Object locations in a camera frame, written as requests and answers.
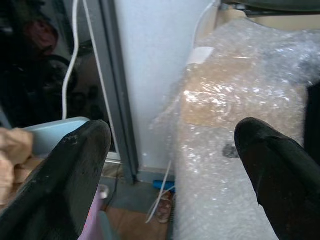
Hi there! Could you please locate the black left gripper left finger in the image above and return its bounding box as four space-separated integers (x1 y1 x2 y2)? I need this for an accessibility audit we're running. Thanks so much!
0 119 112 240

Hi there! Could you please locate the thin white cable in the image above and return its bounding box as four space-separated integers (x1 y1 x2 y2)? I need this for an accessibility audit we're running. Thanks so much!
82 0 120 153

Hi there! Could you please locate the light blue plastic basin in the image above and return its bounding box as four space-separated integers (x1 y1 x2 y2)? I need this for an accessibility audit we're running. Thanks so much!
21 116 91 158

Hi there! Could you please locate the grey metal door frame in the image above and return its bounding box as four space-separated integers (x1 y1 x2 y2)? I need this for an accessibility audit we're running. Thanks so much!
99 0 140 185

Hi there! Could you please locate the brown sandal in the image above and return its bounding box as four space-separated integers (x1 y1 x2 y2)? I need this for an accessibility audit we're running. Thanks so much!
155 191 175 224

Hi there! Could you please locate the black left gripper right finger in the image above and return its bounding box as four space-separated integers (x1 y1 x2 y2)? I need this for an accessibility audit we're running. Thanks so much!
234 116 320 240

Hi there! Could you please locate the beige cloth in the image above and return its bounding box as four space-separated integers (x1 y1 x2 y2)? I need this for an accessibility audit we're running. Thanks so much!
0 127 45 206

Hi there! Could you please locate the bubble-wrapped cardboard package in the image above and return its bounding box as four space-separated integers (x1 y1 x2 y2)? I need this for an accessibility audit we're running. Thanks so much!
149 18 320 240

